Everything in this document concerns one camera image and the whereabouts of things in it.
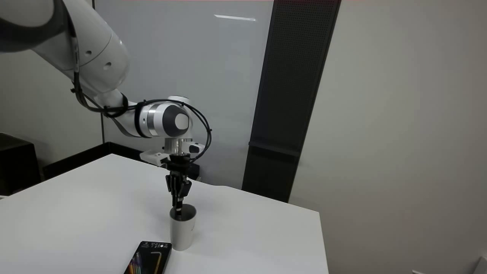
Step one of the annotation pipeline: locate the black and white marker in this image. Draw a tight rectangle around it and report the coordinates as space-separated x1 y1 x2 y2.
173 203 182 220

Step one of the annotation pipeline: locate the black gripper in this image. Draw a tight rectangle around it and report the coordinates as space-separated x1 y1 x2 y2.
165 156 199 207

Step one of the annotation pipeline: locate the black vertical wall panel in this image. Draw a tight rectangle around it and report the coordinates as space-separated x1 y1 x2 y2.
242 0 342 203

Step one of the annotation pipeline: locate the black cable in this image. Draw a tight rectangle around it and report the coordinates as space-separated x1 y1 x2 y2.
70 29 213 165

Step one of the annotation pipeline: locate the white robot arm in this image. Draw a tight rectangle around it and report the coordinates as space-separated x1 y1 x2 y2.
0 0 194 209

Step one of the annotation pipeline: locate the white mug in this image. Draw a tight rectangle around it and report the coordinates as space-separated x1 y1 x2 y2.
170 204 196 252

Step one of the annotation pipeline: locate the black hex key set box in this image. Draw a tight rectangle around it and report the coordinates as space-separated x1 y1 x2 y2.
123 241 172 274

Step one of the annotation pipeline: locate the black side table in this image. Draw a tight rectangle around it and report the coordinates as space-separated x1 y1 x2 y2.
0 133 153 197

